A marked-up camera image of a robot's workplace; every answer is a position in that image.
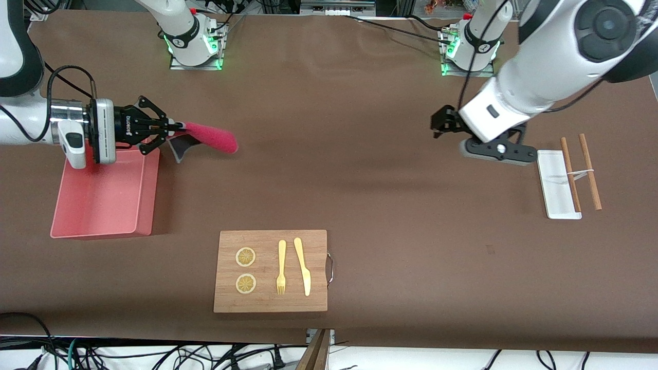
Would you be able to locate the red and grey cloth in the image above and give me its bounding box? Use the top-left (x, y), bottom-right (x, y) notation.
top-left (169, 121), bottom-right (239, 164)

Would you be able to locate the pink plastic bin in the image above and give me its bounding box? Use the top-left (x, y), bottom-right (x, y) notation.
top-left (50, 135), bottom-right (160, 240)

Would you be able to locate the white rectangular tray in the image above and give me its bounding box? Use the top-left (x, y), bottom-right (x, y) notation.
top-left (537, 150), bottom-right (582, 220)

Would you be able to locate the grey metal equipment box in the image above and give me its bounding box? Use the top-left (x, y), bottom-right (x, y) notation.
top-left (301, 0), bottom-right (376, 16)

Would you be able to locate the yellow plastic fork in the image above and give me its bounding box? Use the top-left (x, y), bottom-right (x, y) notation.
top-left (276, 239), bottom-right (287, 295)

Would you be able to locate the yellow plastic knife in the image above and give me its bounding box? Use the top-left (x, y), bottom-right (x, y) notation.
top-left (294, 237), bottom-right (312, 297)

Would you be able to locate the wooden cutting board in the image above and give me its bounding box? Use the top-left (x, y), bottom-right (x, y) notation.
top-left (213, 230), bottom-right (336, 313)

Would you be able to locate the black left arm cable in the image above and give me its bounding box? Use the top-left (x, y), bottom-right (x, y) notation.
top-left (456, 0), bottom-right (509, 111)

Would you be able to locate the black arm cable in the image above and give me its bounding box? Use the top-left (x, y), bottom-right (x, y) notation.
top-left (456, 0), bottom-right (509, 111)
top-left (0, 64), bottom-right (98, 143)

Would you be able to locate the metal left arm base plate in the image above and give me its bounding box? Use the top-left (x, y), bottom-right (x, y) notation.
top-left (441, 57), bottom-right (495, 78)

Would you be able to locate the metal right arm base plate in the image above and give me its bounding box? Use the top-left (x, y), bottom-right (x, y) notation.
top-left (170, 50), bottom-right (224, 71)

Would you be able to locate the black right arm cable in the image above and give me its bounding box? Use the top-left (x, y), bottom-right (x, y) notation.
top-left (0, 64), bottom-right (98, 143)

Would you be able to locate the short black table cable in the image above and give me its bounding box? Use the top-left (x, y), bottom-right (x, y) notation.
top-left (408, 14), bottom-right (458, 32)

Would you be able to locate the long black table cable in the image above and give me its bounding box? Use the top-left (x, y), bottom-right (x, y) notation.
top-left (342, 14), bottom-right (455, 47)

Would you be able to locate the thick black cable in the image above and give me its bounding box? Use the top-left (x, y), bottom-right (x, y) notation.
top-left (0, 312), bottom-right (54, 370)

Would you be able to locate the silver metal bracket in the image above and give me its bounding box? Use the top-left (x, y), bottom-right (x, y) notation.
top-left (307, 329), bottom-right (336, 346)

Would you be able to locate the brown wooden post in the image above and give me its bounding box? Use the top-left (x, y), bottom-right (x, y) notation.
top-left (297, 329), bottom-right (330, 370)

